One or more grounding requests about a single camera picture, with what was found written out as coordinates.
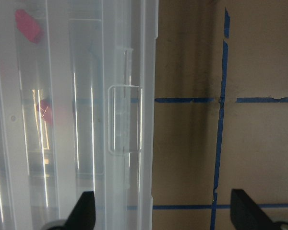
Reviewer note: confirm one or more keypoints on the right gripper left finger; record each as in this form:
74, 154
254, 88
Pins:
83, 215

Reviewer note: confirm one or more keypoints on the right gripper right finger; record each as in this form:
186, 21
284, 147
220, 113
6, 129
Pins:
245, 214

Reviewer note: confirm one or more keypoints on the clear plastic box lid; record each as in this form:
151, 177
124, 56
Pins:
95, 63

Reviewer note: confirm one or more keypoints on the red block under lid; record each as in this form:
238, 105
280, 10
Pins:
45, 110
28, 26

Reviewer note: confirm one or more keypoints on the brown paper table cover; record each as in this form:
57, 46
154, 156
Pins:
221, 111

